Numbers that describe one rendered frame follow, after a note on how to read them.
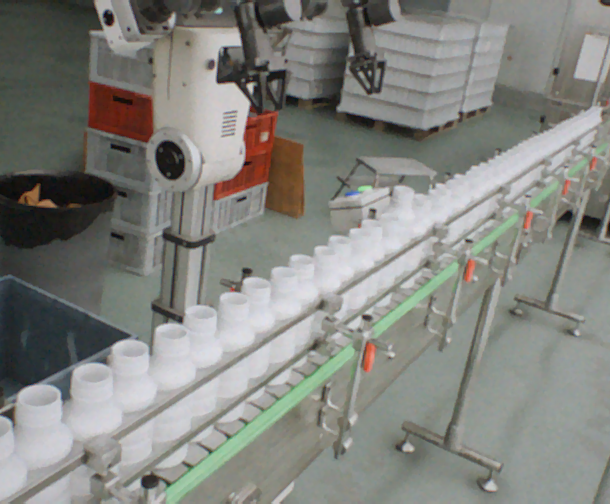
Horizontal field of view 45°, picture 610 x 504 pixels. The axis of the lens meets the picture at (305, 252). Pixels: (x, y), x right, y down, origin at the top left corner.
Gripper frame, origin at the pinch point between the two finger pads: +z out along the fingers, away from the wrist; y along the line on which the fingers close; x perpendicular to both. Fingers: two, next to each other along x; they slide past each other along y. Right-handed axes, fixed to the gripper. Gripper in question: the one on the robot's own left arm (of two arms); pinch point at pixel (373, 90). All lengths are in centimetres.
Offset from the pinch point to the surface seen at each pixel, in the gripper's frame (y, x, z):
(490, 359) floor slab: 141, 16, 126
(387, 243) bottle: -58, -15, 27
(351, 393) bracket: -84, -13, 43
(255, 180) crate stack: 223, 156, 30
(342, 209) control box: -35.5, 0.8, 22.8
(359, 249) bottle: -69, -14, 25
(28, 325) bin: -80, 48, 28
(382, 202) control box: -26.7, -5.1, 24.0
